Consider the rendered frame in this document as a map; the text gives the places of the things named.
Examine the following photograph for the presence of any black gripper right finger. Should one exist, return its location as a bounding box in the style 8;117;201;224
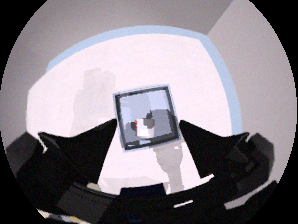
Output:
178;120;250;179

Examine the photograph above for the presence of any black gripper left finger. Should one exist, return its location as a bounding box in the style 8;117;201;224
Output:
37;117;117;185

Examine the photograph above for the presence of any white cylinder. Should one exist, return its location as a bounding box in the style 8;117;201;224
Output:
134;119;154;139

